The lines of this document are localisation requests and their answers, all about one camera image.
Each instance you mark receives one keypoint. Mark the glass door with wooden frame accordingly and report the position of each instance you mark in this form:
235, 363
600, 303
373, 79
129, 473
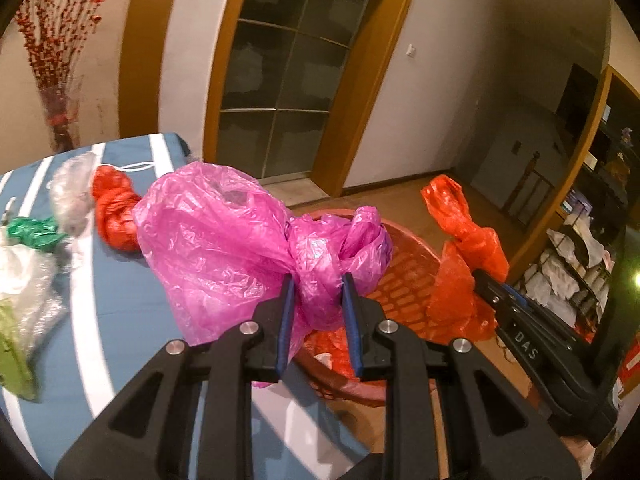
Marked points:
285, 60

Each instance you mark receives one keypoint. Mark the cluttered storage shelf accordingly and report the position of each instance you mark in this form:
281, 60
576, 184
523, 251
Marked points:
575, 250

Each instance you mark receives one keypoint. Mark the large clear plastic bag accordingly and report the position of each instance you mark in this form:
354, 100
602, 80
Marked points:
25, 280

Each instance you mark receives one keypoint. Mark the green plastic bag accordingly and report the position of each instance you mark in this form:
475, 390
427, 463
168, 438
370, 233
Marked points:
30, 232

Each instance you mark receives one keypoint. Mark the wooden chair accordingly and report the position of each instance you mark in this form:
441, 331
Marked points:
532, 180

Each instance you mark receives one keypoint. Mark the red plastic bag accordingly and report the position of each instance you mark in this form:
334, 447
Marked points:
117, 215

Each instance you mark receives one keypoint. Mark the pink plastic bag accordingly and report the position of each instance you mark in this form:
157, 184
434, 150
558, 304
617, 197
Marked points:
210, 240

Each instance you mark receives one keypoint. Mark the blue white striped tablecloth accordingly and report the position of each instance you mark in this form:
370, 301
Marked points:
100, 285

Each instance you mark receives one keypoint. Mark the white light switch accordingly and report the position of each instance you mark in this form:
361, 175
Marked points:
411, 51

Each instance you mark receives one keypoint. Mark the black white patterned wrapper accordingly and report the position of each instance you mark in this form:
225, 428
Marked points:
9, 210

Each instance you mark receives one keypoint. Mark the yellow-green packet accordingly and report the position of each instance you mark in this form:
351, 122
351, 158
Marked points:
12, 360

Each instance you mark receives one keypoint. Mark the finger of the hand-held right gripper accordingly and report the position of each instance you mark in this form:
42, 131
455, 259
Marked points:
512, 295
525, 345

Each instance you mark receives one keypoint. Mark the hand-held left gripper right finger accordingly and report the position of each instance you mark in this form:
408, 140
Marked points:
350, 325

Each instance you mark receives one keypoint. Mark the orange plastic bag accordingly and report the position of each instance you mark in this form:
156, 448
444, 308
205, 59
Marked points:
455, 300
340, 355

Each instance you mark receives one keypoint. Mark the orange plastic waste basket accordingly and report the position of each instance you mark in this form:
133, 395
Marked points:
405, 280

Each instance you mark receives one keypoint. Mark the red berry branch decoration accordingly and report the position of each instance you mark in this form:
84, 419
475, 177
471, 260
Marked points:
55, 60

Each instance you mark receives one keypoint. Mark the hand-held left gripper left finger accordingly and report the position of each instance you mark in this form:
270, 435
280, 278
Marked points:
285, 330

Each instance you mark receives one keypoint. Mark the small clear plastic bag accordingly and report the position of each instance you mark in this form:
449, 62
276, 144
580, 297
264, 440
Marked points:
75, 190

